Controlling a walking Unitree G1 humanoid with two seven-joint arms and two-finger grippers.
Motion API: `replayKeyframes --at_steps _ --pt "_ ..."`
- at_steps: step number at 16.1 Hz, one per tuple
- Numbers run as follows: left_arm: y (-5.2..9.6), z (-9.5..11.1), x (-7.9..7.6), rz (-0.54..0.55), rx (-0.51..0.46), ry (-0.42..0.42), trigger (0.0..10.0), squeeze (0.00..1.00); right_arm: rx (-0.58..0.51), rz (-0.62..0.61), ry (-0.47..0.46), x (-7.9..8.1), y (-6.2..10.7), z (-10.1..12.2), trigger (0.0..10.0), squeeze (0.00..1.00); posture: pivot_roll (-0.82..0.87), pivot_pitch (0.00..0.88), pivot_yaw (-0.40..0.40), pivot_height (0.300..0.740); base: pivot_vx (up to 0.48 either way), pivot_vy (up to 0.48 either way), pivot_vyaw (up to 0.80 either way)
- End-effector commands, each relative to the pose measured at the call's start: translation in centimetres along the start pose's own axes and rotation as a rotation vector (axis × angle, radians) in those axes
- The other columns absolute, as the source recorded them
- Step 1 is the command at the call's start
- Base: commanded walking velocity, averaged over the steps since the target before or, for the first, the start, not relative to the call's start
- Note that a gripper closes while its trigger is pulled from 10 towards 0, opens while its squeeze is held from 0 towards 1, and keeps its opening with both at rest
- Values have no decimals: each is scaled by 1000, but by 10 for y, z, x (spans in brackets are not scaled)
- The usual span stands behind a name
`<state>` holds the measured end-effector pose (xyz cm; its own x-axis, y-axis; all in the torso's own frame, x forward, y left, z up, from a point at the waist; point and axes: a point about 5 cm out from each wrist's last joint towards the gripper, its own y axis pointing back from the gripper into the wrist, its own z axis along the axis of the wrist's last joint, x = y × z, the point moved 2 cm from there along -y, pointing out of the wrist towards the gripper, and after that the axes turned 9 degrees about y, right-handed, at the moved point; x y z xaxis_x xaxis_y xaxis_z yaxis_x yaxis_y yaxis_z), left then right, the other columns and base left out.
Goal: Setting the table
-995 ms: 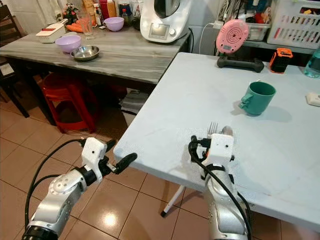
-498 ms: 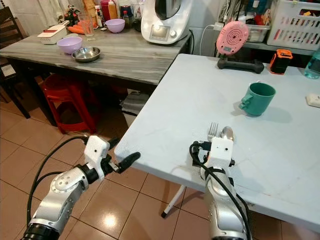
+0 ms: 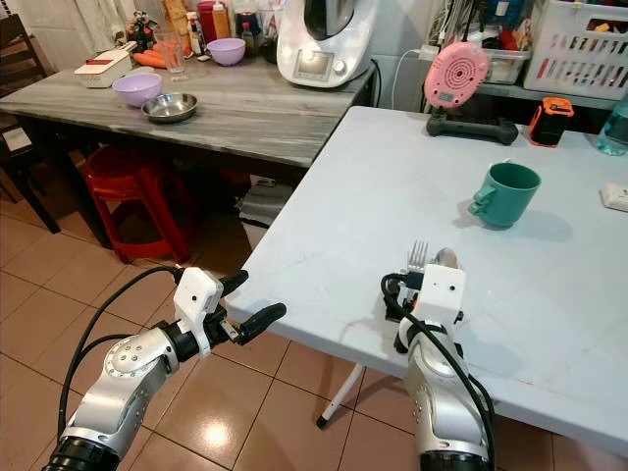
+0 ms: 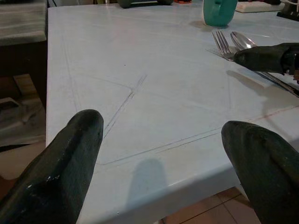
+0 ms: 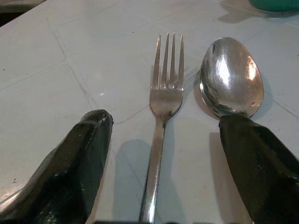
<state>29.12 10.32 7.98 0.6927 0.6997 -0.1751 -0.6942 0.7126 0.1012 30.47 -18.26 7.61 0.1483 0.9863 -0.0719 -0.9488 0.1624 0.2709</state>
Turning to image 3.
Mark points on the silver metal fork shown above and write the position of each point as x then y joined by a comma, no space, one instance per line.
418,257

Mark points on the silver metal spoon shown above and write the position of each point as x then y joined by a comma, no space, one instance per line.
446,257

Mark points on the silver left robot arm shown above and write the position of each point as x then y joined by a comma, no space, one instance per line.
123,378

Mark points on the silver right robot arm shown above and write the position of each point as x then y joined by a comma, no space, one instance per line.
442,392

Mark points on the white plastic bin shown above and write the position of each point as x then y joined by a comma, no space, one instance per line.
265,206

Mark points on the white metal table leg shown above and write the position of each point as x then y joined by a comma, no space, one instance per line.
343,392

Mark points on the red plastic stool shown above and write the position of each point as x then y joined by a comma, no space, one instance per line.
132,186

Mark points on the green ceramic mug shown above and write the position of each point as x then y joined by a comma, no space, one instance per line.
510,196

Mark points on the black device stand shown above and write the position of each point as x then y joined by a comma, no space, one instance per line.
471,130

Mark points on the stainless steel bowl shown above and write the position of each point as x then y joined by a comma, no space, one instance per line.
170,107

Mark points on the large purple bowl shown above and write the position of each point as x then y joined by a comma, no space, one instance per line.
137,90

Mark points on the pink round device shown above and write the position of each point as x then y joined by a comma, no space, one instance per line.
456,76

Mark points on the small purple bowl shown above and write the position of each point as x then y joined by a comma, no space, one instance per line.
226,52

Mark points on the orange and black gadget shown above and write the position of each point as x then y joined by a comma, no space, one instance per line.
549,123

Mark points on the clear drinking glass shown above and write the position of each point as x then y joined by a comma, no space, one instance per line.
171,54

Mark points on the orange carrot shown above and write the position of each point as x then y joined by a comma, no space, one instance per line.
147,59

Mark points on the small white object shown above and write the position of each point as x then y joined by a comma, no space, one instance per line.
616,197

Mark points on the white kitchen food processor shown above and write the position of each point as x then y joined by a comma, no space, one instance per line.
324,49

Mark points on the white rectangular box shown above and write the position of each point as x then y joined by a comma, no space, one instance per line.
103,69

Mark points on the clear plastic container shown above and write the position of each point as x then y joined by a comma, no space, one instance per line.
508,67

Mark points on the red sauce bottle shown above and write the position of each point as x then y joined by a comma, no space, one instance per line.
211,20

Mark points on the small decorative tree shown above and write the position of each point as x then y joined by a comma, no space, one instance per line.
140,29

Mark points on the teal water bottle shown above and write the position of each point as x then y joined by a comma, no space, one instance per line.
614,128

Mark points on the white plastic laundry basket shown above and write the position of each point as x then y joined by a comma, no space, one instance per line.
579,49

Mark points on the dark wooden chair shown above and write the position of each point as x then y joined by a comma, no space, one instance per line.
15,59

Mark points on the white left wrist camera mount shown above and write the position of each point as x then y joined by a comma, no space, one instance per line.
196,294

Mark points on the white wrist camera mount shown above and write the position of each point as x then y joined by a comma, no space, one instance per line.
442,292
196,294

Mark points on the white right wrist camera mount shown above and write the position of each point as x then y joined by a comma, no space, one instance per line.
442,292

